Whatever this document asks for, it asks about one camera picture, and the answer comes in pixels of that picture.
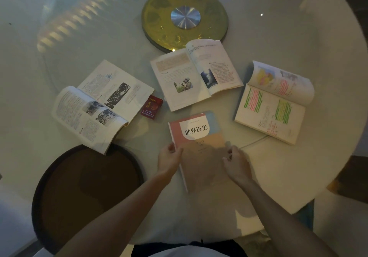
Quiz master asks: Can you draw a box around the small red box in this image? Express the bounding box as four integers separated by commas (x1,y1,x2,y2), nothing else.
140,95,164,119

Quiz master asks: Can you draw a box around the person's left forearm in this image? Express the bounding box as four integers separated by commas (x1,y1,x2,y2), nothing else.
56,171,172,257

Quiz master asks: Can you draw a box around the open book with black-white photos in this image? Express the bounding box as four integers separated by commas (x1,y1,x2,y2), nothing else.
51,59,155,155

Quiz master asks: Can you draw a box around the open book with highlighted text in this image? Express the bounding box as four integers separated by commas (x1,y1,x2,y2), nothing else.
234,61,315,145

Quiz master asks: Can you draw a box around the person's right forearm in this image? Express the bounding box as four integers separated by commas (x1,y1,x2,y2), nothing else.
240,179,340,257

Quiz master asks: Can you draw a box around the dark round wooden stool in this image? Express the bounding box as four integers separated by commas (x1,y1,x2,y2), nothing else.
31,144,144,255

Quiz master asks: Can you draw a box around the silver round metal hub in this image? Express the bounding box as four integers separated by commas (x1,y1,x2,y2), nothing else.
170,6,201,30

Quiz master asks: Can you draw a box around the pink cover textbook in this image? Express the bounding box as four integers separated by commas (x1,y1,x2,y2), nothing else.
168,111,234,193

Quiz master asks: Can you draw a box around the gold round turntable base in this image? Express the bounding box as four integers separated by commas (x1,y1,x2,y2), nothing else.
141,0,229,54

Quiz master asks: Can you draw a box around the person's left hand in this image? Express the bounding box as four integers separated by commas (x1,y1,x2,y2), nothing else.
157,142,184,180

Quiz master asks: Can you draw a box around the person's right hand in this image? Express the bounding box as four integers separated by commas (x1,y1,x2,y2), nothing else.
222,145,253,187

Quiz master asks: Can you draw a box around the open book with soldier photo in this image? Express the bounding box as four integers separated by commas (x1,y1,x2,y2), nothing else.
150,39,244,112

